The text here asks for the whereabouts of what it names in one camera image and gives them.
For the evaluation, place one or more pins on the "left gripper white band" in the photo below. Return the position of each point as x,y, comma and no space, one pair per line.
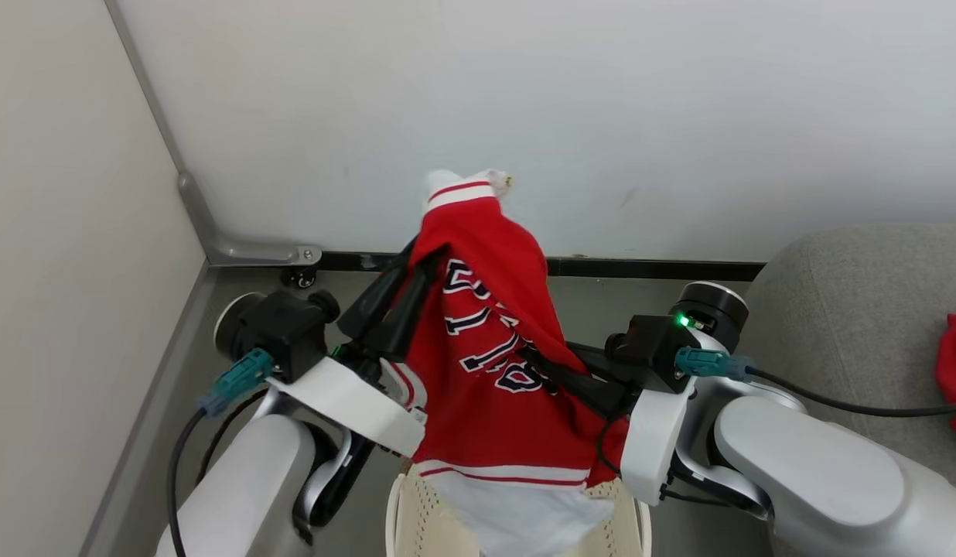
354,406

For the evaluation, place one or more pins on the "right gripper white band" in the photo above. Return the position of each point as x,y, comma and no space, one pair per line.
652,449

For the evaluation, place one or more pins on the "red striped-hem sports garment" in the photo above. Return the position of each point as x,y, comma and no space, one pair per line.
486,425

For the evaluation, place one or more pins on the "left white grey robot arm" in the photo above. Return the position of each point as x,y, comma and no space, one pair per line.
246,480

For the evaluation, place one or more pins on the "right white grey robot arm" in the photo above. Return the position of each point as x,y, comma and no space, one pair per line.
834,480

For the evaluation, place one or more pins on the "beige perforated laundry basket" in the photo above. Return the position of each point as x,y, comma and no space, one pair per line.
424,518

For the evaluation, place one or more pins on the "small black caster wheel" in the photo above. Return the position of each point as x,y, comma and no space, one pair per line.
298,277

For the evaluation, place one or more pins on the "black baseboard strip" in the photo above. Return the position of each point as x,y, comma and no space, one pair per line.
640,268

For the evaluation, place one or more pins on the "grey fabric sofa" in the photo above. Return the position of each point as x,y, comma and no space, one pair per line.
857,309

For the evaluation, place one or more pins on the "grey floor skirting strip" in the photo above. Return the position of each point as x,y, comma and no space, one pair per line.
138,433

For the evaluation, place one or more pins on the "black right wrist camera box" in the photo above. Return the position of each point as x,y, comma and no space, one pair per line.
652,352

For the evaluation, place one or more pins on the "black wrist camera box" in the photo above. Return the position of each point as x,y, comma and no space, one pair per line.
288,333
652,352

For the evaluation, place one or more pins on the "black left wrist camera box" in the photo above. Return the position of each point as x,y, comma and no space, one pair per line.
288,333

